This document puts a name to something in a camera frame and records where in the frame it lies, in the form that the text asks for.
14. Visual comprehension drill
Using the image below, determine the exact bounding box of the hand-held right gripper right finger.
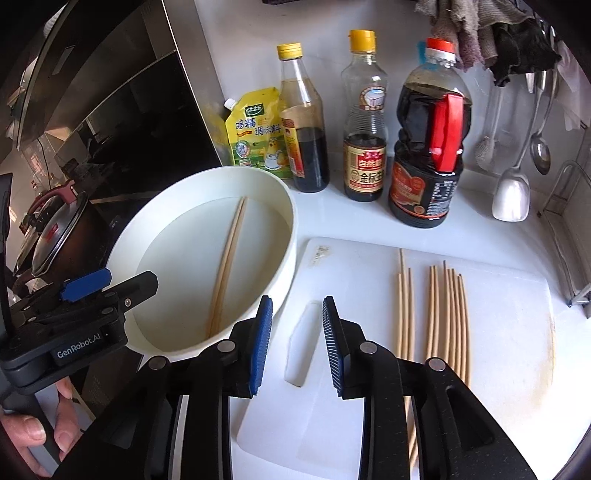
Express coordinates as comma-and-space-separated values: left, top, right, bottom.
322, 296, 555, 480

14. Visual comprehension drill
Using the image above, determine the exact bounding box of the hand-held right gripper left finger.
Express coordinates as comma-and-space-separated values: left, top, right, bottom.
60, 295, 274, 480

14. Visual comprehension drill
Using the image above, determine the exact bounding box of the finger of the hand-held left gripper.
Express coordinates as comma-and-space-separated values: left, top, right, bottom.
28, 271, 160, 334
9, 269, 113, 324

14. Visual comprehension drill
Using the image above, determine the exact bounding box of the white round basin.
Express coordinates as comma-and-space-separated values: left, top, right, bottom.
105, 166, 297, 365

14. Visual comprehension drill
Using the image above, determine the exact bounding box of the wooden chopstick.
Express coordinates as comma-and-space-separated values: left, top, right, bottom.
212, 198, 249, 337
207, 197, 245, 337

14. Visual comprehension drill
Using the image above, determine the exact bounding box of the row of wooden chopsticks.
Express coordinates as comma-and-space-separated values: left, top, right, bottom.
394, 248, 472, 480

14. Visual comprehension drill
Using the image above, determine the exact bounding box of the person's left hand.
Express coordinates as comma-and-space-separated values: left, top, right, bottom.
0, 376, 88, 478

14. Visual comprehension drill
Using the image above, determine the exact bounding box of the pot with glass lid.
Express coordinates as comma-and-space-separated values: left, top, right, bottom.
11, 180, 112, 296

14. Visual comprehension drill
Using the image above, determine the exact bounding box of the white plastic cutting board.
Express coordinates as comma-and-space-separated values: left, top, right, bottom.
237, 237, 555, 480

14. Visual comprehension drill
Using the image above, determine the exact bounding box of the yellow-capped clear plastic sauce bottle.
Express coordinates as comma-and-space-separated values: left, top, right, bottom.
341, 30, 389, 202

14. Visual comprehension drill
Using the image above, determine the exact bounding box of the yellow seasoning pouch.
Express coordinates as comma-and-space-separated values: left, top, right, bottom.
224, 87, 296, 181

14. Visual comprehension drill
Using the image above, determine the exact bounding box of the yellow-capped glass vinegar bottle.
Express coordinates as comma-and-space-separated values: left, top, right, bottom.
276, 42, 331, 193

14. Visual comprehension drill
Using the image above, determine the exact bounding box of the steel and glass range hood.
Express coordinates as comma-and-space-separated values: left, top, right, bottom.
14, 0, 227, 171

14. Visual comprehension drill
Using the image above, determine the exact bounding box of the metal mesh skimmer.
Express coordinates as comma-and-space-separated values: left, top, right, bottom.
475, 83, 505, 172

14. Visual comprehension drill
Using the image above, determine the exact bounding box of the metal spoon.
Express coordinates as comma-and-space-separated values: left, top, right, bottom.
530, 69, 560, 175

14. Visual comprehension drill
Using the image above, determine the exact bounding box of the grey rag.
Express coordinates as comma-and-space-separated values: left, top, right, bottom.
413, 0, 541, 68

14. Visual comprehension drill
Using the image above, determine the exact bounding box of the white plastic bag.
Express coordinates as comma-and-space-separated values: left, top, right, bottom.
556, 41, 583, 131

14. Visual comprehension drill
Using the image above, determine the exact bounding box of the dark cloth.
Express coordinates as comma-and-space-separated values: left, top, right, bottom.
489, 19, 562, 88

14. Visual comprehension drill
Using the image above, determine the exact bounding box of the large red-handled soy sauce bottle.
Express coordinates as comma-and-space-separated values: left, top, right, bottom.
388, 38, 472, 228

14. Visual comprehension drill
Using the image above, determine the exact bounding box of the metal wire dish rack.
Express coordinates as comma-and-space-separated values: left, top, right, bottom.
538, 159, 591, 319

